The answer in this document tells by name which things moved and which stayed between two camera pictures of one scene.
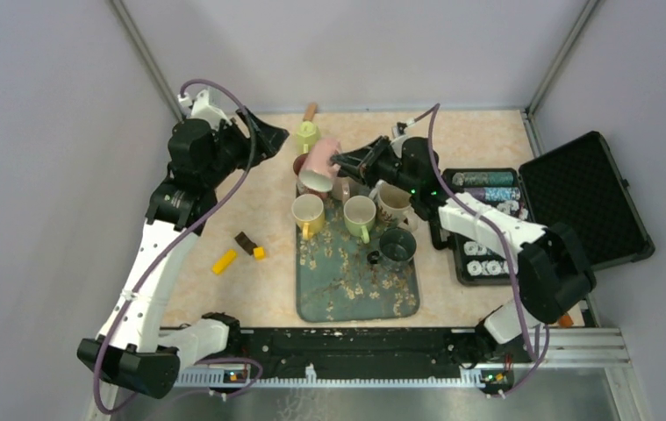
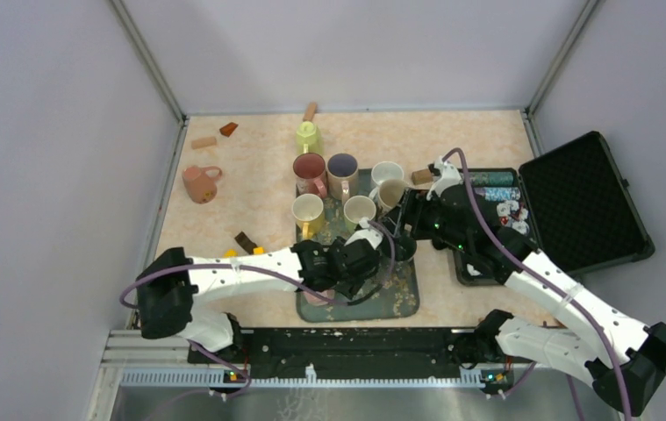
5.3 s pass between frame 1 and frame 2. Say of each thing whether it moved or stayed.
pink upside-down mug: stayed
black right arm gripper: moved
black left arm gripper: moved
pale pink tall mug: moved
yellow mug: stayed
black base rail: stayed
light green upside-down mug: stayed
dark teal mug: stayed
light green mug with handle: stayed
